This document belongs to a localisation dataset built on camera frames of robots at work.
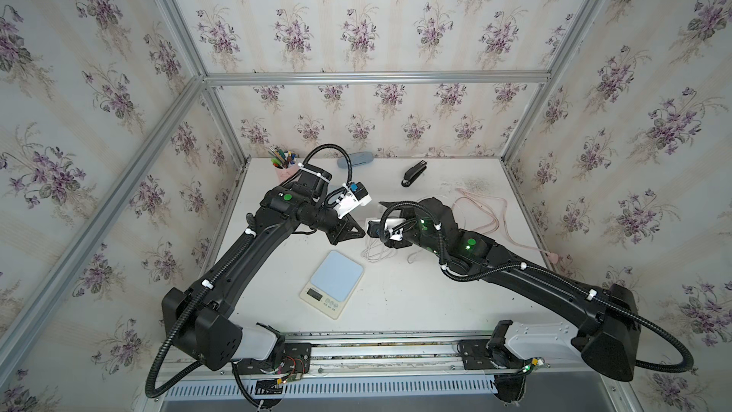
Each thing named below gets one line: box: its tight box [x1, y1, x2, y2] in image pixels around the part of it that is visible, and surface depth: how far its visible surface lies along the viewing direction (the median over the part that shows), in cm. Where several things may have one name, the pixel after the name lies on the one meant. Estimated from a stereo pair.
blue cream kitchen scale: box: [299, 249, 366, 321], surface depth 87 cm
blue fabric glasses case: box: [337, 151, 374, 169], surface depth 120 cm
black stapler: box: [401, 160, 428, 188], surface depth 114 cm
